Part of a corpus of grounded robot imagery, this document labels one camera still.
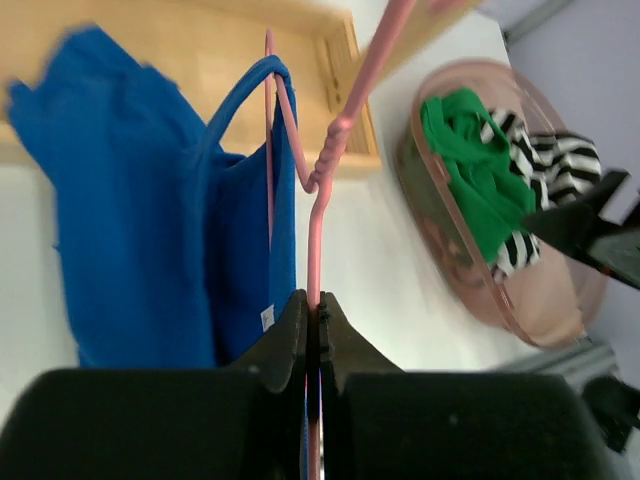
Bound black white striped tank top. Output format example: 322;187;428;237
489;108;602;283

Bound aluminium frame post right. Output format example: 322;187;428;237
503;0;573;46

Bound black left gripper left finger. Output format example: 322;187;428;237
227;290;308;393

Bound blue tank top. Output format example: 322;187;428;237
8;26;296;368

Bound wooden clothes rack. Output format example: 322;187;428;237
0;0;489;181

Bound pink hanger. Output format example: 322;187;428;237
263;0;481;480

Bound pink translucent plastic basin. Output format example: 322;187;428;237
395;58;608;348

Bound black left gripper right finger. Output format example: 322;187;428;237
318;292;401;395

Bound green tank top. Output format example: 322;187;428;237
419;88;536;263

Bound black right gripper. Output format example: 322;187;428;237
522;169;639;290

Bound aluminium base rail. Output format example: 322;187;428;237
497;339;620;393

